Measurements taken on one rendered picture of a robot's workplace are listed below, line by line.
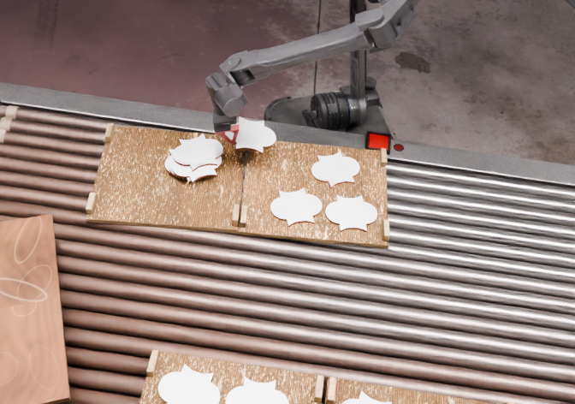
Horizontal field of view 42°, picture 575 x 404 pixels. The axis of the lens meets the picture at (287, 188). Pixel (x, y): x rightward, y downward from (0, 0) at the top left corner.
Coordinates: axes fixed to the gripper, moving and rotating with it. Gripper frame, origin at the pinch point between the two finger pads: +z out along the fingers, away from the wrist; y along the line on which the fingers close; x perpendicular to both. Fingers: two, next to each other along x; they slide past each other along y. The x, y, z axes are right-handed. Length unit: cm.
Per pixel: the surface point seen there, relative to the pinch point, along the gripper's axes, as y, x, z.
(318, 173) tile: 4.3, 21.7, 17.1
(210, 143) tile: -2.3, -7.9, 6.0
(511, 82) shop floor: -146, 111, 139
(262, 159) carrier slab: -0.7, 5.6, 13.9
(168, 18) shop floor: -182, -65, 94
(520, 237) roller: 23, 76, 34
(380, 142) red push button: -10.6, 40.2, 23.6
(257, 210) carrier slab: 18.4, 4.5, 13.4
